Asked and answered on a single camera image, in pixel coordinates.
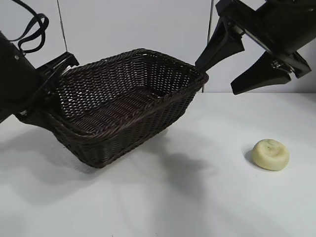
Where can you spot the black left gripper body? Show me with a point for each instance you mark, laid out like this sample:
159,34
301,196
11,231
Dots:
17,81

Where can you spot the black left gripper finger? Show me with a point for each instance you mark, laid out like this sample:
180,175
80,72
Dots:
39,119

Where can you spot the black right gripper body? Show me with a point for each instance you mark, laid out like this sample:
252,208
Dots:
279,22

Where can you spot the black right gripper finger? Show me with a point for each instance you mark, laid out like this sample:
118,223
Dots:
222,44
261,76

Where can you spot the dark brown wicker basket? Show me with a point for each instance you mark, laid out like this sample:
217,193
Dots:
118,111

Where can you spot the pale yellow egg yolk pastry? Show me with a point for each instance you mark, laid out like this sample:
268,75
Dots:
270,158

